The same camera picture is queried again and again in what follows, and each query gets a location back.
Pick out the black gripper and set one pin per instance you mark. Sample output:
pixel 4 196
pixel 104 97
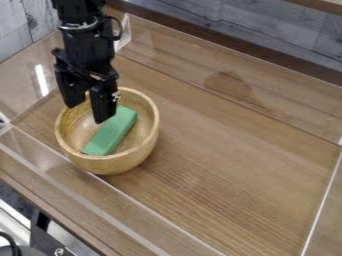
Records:
pixel 83 66

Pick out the black table leg bracket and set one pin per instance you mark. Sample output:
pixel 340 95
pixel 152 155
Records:
pixel 40 239

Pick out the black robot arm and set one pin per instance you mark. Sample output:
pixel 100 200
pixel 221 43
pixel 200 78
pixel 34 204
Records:
pixel 83 10

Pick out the clear acrylic enclosure wall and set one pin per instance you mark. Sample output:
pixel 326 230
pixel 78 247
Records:
pixel 243 179

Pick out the green stick block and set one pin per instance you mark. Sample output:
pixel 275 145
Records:
pixel 112 132

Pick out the clear acrylic corner bracket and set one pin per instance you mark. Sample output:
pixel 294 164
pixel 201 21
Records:
pixel 123 33

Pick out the wooden bowl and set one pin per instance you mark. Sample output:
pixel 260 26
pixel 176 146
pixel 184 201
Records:
pixel 74 127

